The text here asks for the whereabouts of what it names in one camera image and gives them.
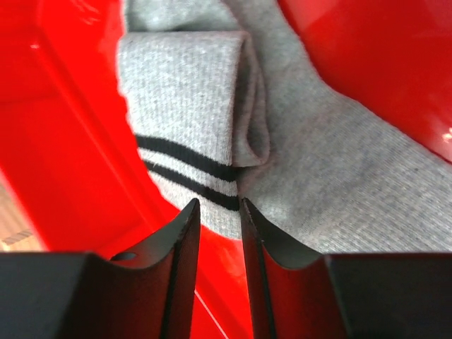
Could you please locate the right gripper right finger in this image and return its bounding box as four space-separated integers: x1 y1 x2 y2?
240 199 451 338

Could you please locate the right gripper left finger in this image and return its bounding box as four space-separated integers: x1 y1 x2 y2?
1 199 201 338

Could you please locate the grey striped sock in tray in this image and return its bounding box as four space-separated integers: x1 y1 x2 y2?
229 1 451 252

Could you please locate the red plastic tray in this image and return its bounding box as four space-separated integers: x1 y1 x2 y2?
1 1 451 338

